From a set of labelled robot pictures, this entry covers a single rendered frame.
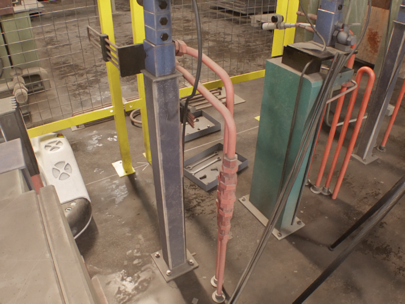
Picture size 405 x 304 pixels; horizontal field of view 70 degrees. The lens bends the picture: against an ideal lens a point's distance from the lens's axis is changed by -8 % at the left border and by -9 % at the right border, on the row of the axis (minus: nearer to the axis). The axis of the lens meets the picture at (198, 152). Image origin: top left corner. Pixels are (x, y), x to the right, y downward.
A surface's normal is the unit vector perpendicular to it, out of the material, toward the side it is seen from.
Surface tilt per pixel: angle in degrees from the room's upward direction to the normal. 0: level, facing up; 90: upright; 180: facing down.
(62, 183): 38
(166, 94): 90
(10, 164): 0
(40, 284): 0
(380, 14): 90
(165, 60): 90
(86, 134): 0
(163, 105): 90
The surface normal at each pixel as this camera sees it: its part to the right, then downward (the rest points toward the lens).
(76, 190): 0.31, -0.33
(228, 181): -0.09, 0.58
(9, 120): 0.52, 0.50
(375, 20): -0.83, 0.32
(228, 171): -0.32, 0.55
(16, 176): 0.00, -0.81
